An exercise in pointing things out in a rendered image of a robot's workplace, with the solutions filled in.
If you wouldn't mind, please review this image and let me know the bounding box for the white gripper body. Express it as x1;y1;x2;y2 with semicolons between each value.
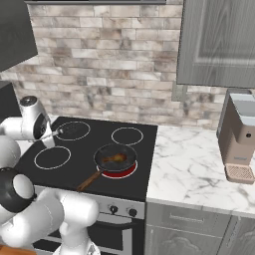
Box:
40;131;57;149

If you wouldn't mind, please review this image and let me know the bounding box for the browned chicken piece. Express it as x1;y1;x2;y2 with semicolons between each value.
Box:
102;152;128;164

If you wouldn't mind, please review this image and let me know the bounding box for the black hob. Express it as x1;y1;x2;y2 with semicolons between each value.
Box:
15;116;159;203

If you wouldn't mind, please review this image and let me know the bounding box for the black appliance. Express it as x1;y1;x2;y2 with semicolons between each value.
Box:
0;81;23;123

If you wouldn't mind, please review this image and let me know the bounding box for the steel oven control panel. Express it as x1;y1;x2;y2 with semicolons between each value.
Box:
33;184;146;221

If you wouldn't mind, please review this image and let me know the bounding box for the black oven door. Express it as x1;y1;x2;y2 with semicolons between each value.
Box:
32;212;145;255

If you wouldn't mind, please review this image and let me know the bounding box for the dark range hood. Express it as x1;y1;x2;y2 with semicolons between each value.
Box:
24;0;167;5

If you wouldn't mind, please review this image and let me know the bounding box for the grey drawer front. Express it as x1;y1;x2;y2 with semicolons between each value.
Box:
144;201;233;231

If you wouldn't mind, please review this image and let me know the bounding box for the grey base cupboard door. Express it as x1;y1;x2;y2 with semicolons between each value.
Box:
143;224;231;255
217;214;255;255

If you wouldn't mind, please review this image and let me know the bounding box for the beige coffee machine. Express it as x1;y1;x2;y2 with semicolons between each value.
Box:
216;88;255;185

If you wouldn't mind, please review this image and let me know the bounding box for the black frying pan wooden handle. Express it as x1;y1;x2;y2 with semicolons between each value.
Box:
76;142;138;192

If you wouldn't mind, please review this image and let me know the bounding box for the steel oven door handle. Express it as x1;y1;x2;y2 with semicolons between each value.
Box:
93;220;140;231

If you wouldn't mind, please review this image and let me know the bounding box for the dark grey wall cupboard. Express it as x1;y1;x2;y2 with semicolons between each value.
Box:
0;0;39;73

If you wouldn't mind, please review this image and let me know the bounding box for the grey wall socket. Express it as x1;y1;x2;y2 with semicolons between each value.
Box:
171;81;189;103

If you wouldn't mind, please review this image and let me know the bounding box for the grey drawer handle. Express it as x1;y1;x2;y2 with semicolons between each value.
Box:
168;213;206;224

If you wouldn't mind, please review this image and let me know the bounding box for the grey wall cupboard door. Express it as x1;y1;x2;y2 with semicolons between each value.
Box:
175;0;255;90

